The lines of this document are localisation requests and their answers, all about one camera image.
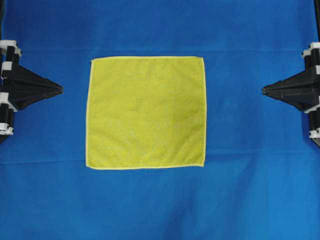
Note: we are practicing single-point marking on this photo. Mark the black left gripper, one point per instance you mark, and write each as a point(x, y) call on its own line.
point(17, 100)

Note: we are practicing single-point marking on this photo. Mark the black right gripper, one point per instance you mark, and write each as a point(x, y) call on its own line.
point(304, 102)

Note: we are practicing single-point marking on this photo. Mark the yellow-green microfibre towel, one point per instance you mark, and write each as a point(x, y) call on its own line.
point(146, 112)

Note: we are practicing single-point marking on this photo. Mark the blue table cloth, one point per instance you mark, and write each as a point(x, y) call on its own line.
point(261, 177)

